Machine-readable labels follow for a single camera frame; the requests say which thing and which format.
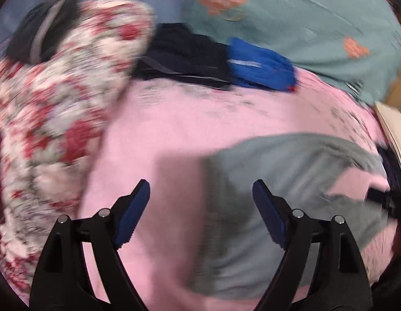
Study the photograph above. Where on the teal blanket with heart print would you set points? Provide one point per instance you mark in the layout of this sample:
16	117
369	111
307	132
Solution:
301	22

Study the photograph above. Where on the pink bed sheet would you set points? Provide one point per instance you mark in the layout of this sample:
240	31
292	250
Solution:
161	129

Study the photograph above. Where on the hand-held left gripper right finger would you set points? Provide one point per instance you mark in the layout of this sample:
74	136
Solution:
268	210

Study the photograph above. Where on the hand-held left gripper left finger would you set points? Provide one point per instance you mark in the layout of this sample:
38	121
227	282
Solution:
134	210

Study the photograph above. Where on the dark garment with grey stripe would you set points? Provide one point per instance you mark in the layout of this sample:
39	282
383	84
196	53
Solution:
25	29

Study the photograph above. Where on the red floral quilt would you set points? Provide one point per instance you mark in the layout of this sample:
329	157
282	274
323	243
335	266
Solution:
57	110

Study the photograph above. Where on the folded red garment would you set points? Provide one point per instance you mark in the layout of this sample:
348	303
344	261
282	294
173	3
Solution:
292	88

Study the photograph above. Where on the beige bed frame edge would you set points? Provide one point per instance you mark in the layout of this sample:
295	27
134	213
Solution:
393	126

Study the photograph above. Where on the folded navy pants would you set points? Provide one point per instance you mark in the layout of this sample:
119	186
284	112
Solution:
184	51

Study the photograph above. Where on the grey knitted sweater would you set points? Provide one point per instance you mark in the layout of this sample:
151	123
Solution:
268	162

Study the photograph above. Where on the folded blue shorts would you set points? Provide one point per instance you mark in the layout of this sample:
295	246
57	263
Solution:
259	64

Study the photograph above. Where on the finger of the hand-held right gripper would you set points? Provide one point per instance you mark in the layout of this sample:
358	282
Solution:
380	197

